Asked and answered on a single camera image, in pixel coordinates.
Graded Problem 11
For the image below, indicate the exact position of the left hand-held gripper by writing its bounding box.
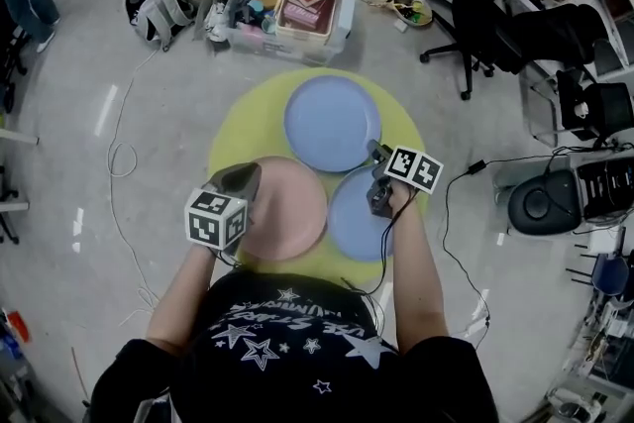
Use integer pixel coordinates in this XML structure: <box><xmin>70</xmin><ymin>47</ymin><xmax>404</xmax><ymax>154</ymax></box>
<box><xmin>183</xmin><ymin>161</ymin><xmax>263</xmax><ymax>259</ymax></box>

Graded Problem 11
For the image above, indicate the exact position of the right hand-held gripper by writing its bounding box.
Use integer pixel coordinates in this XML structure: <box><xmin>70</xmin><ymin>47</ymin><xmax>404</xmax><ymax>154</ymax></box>
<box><xmin>365</xmin><ymin>139</ymin><xmax>445</xmax><ymax>218</ymax></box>

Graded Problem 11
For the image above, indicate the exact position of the blue big plate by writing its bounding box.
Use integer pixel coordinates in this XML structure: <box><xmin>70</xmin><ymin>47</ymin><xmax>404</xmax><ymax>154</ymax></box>
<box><xmin>282</xmin><ymin>74</ymin><xmax>382</xmax><ymax>173</ymax></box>
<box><xmin>327</xmin><ymin>165</ymin><xmax>397</xmax><ymax>263</ymax></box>

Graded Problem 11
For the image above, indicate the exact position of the pink big plate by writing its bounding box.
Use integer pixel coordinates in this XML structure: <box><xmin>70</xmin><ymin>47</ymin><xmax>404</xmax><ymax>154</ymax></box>
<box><xmin>240</xmin><ymin>156</ymin><xmax>329</xmax><ymax>263</ymax></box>

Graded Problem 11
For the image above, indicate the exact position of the person's left forearm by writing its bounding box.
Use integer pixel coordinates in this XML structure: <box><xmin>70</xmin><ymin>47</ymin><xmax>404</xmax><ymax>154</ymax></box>
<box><xmin>147</xmin><ymin>242</ymin><xmax>224</xmax><ymax>353</ymax></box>

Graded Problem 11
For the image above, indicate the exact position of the person's right forearm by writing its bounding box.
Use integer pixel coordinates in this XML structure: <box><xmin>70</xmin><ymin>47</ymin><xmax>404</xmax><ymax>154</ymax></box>
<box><xmin>385</xmin><ymin>185</ymin><xmax>450</xmax><ymax>356</ymax></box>

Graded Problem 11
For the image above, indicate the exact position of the round table with green cloth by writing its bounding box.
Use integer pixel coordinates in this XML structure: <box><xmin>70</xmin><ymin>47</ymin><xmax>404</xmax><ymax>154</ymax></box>
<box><xmin>206</xmin><ymin>66</ymin><xmax>428</xmax><ymax>286</ymax></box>

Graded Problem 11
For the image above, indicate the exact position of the clear plastic storage bin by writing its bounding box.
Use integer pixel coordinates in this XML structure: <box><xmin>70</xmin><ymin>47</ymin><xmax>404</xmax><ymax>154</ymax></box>
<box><xmin>225</xmin><ymin>0</ymin><xmax>359</xmax><ymax>66</ymax></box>

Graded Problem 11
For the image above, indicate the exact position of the beige plastic bin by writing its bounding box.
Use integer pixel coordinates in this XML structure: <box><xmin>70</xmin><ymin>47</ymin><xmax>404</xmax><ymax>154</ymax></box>
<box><xmin>274</xmin><ymin>0</ymin><xmax>339</xmax><ymax>47</ymax></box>

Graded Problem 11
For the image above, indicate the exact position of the round tray with yellow toys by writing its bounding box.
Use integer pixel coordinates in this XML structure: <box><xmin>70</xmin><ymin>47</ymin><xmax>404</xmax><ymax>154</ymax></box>
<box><xmin>393</xmin><ymin>0</ymin><xmax>435</xmax><ymax>29</ymax></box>

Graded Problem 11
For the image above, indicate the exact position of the black office chair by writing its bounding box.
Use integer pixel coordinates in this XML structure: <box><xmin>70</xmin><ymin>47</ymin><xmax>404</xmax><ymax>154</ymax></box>
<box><xmin>419</xmin><ymin>0</ymin><xmax>610</xmax><ymax>101</ymax></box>

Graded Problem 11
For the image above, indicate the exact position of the grey and black machine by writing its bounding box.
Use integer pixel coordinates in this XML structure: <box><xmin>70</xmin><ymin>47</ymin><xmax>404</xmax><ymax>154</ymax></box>
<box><xmin>505</xmin><ymin>152</ymin><xmax>634</xmax><ymax>237</ymax></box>

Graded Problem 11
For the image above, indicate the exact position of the person's black star-print shirt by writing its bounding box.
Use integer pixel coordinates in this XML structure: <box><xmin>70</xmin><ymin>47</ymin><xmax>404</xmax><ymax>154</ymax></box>
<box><xmin>88</xmin><ymin>270</ymin><xmax>499</xmax><ymax>423</ymax></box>

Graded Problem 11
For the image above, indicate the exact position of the white power strip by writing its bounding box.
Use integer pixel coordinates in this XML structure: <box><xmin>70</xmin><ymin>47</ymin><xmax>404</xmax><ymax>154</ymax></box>
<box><xmin>465</xmin><ymin>301</ymin><xmax>491</xmax><ymax>338</ymax></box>

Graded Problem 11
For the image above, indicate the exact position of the black tripod stand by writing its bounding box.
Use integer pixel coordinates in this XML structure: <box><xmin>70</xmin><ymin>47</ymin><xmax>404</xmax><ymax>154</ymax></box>
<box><xmin>0</xmin><ymin>165</ymin><xmax>21</xmax><ymax>245</ymax></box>

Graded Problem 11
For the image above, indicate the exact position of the grey backpack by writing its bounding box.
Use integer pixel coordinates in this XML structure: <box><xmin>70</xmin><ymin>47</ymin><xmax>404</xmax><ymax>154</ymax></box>
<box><xmin>133</xmin><ymin>0</ymin><xmax>194</xmax><ymax>51</ymax></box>

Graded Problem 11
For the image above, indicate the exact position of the white workbench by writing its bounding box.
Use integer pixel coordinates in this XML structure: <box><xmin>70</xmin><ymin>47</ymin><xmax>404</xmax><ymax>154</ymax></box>
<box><xmin>0</xmin><ymin>128</ymin><xmax>40</xmax><ymax>214</ymax></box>

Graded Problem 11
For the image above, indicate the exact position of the red orange tool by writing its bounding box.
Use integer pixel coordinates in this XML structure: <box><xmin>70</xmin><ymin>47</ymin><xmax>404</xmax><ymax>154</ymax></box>
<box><xmin>4</xmin><ymin>311</ymin><xmax>31</xmax><ymax>343</ymax></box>

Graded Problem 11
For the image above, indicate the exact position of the black mesh visitor chair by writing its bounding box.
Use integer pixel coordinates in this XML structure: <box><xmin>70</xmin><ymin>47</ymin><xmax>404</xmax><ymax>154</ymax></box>
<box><xmin>519</xmin><ymin>61</ymin><xmax>634</xmax><ymax>150</ymax></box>

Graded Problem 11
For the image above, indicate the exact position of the blue seat black stool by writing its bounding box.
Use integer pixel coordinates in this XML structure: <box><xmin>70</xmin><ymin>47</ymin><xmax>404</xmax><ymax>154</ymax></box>
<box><xmin>567</xmin><ymin>240</ymin><xmax>634</xmax><ymax>298</ymax></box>

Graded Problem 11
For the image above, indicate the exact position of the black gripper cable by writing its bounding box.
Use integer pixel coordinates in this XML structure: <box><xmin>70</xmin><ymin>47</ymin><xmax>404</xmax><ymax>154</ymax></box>
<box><xmin>341</xmin><ymin>185</ymin><xmax>420</xmax><ymax>338</ymax></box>

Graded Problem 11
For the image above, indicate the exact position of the black power cable with adapter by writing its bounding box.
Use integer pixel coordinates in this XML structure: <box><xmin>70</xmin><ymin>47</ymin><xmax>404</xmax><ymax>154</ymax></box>
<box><xmin>442</xmin><ymin>158</ymin><xmax>491</xmax><ymax>338</ymax></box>

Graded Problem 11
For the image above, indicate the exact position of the white floor cable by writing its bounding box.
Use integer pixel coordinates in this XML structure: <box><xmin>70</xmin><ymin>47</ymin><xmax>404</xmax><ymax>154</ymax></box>
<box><xmin>107</xmin><ymin>47</ymin><xmax>164</xmax><ymax>328</ymax></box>

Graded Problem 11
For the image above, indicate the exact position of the thin red cable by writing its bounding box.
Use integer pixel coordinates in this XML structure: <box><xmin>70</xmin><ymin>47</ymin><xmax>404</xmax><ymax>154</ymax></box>
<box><xmin>71</xmin><ymin>346</ymin><xmax>93</xmax><ymax>405</ymax></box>

